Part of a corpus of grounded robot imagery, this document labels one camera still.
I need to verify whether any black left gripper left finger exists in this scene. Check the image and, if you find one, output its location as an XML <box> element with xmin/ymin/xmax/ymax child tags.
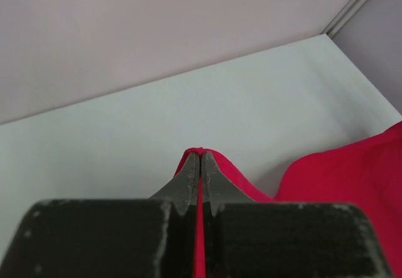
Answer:
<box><xmin>1</xmin><ymin>152</ymin><xmax>200</xmax><ymax>277</ymax></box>

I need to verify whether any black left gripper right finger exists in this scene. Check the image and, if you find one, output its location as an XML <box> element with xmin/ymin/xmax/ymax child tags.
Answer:
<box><xmin>201</xmin><ymin>151</ymin><xmax>393</xmax><ymax>277</ymax></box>

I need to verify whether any red t shirt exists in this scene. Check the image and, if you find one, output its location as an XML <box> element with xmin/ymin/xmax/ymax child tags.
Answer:
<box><xmin>182</xmin><ymin>124</ymin><xmax>401</xmax><ymax>277</ymax></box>

